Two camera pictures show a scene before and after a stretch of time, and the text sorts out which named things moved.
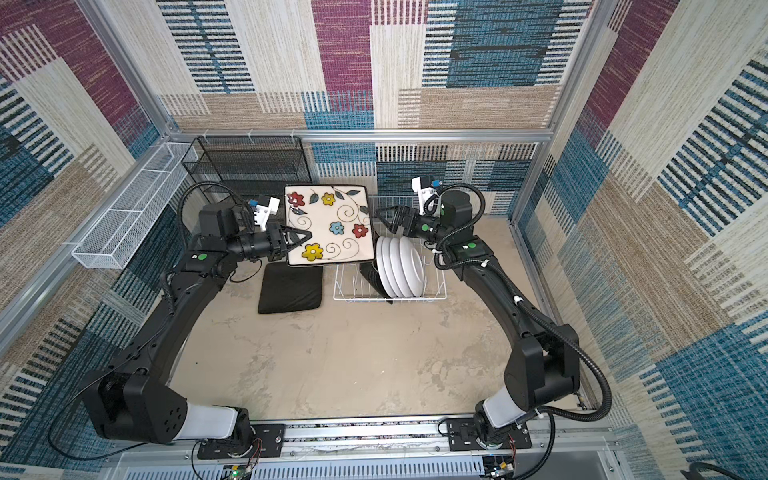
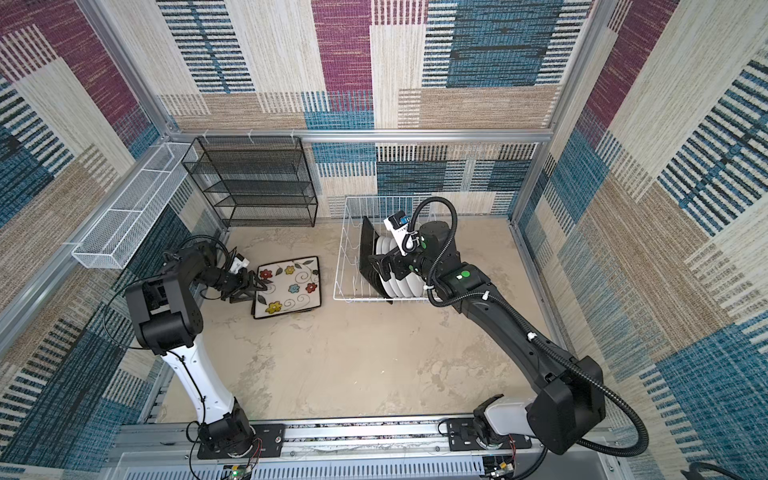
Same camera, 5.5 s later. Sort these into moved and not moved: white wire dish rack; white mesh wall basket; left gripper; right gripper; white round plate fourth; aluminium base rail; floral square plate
Moved: floral square plate; right gripper; left gripper
Not moved: white mesh wall basket; white round plate fourth; aluminium base rail; white wire dish rack
